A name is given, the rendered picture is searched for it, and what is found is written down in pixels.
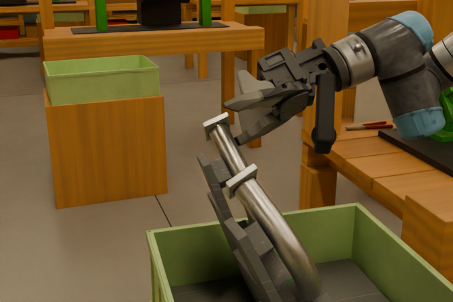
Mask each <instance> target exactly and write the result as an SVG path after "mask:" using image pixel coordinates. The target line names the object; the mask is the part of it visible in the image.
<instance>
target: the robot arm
mask: <svg viewBox="0 0 453 302"><path fill-rule="evenodd" d="M432 37H433V30H432V28H431V26H430V24H429V22H428V21H427V19H426V18H425V17H424V16H423V15H421V14H420V13H418V12H416V11H405V12H402V13H400V14H398V15H395V16H392V17H388V18H386V19H384V20H383V21H381V22H379V23H377V24H374V25H372V26H370V27H368V28H366V29H364V30H361V31H359V32H356V33H354V34H352V35H350V36H348V37H346V38H343V39H341V40H339V41H336V42H334V43H332V44H330V45H329V46H328V47H326V45H325V44H324V42H323V40H322V39H321V38H317V39H315V40H313V42H312V46H311V47H309V48H307V49H305V50H302V51H300V52H298V53H295V54H294V52H293V51H291V50H289V48H288V47H285V48H283V49H280V50H278V51H276V52H273V53H271V54H269V55H266V56H265V57H262V58H260V59H258V60H257V62H258V64H257V77H256V79H255V78H254V77H253V76H252V75H251V74H250V73H249V72H248V71H246V70H239V71H238V72H237V80H238V83H239V89H240V92H241V95H240V96H237V97H235V98H232V99H230V100H228V101H226V102H224V103H223V104H222V105H223V107H224V108H226V109H229V110H232V111H235V112H238V116H239V122H240V125H241V131H242V134H240V135H238V136H237V137H235V138H234V139H235V141H236V143H237V145H238V146H242V145H244V144H246V143H248V142H251V141H253V140H255V139H257V138H259V137H261V136H262V135H266V134H267V133H269V132H271V131H273V130H274V129H276V128H278V127H280V126H281V125H283V124H284V123H286V122H287V121H288V120H289V119H291V118H292V117H294V116H295V115H297V114H299V113H300V112H302V111H304V110H305V109H306V107H308V106H311V105H312V104H313V101H314V98H315V86H317V94H316V108H315V126H314V128H313V129H312V132H311V140H312V142H313V144H314V147H313V151H314V152H315V153H317V154H329V153H330V151H331V148H332V145H333V144H334V143H335V141H336V130H335V129H334V106H335V91H336V92H340V91H342V90H344V89H347V88H352V87H354V86H356V85H359V84H361V83H363V82H365V81H367V80H370V79H371V78H374V77H376V76H377V78H378V81H379V83H380V86H381V89H382V92H383V94H384V97H385V99H386V102H387V105H388V108H389V110H390V113H391V116H392V118H393V120H392V122H393V123H394V124H395V126H396V128H397V130H398V132H399V134H400V136H401V137H402V138H403V139H406V140H417V139H421V138H425V137H427V136H430V135H433V134H435V133H437V132H438V131H440V130H441V129H442V128H443V127H444V125H445V124H446V120H445V118H444V114H443V108H442V107H441V105H440V102H439V97H440V94H441V93H443V92H445V91H446V90H447V89H448V88H450V87H452V86H453V32H452V33H450V34H449V35H447V37H445V38H444V39H442V40H441V41H439V42H438V43H437V44H436V45H435V46H433V43H434V41H433V39H432ZM291 52H292V53H293V54H294V55H293V54H292V53H291ZM258 107H259V108H258ZM255 108H258V109H255ZM272 108H273V109H272Z"/></svg>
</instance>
